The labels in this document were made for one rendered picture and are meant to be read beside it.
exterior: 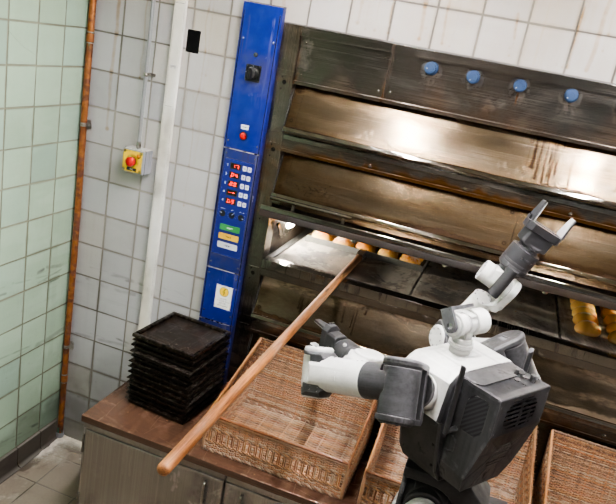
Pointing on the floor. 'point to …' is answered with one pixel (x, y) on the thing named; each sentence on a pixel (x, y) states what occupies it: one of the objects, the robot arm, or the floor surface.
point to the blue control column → (262, 33)
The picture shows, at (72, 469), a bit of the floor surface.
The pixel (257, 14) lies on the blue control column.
